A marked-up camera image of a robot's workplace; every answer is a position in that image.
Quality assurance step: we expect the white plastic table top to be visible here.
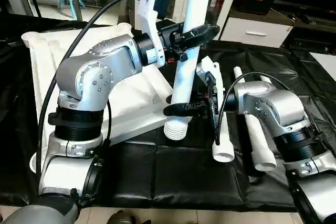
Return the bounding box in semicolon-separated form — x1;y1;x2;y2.
21;22;183;168

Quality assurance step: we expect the white drawer unit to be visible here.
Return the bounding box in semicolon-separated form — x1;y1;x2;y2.
219;17;295;48

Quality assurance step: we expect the black table mat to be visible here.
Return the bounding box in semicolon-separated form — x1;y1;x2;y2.
0;13;336;213

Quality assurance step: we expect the black low media cabinet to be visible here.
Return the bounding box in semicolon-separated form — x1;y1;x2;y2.
273;0;336;52

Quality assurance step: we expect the grey left robot foot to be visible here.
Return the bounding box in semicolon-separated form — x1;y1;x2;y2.
105;210;138;224

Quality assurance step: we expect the white side table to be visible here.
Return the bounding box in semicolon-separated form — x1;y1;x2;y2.
310;52;336;80

